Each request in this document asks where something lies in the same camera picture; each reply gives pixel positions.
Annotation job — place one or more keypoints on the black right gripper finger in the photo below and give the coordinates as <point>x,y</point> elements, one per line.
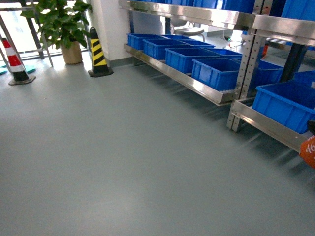
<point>311,126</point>

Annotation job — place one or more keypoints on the orange cylindrical cap 4680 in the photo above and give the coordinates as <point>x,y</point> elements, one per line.
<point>307,151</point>

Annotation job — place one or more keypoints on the stainless steel roller shelf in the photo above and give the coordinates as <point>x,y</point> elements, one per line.
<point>257,94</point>

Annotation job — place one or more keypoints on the yellow black traffic cone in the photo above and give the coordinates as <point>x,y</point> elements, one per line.
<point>99,64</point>

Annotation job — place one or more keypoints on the green potted plant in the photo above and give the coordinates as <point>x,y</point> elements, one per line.
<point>62,25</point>

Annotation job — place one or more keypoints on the red white traffic cone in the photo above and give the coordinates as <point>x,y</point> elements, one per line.
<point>20,75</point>

